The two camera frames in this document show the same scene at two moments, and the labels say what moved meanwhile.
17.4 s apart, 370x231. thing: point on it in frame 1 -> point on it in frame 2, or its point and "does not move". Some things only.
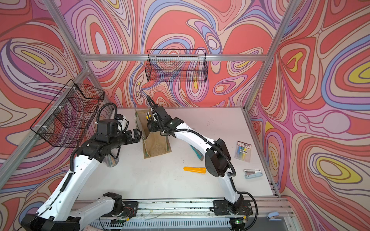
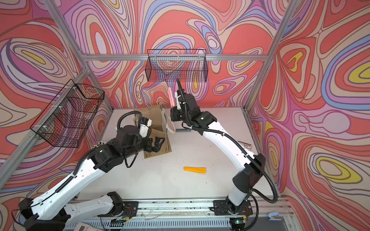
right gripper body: x=155 y=126 -> x=178 y=115
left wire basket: x=64 y=121 does not move
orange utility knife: x=202 y=170 does not move
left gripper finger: x=137 y=134 -> x=158 y=143
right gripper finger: x=152 y=105 -> x=181 y=90
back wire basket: x=179 y=65 does not move
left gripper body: x=122 y=139 -> x=140 y=145
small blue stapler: x=272 y=215 does not move
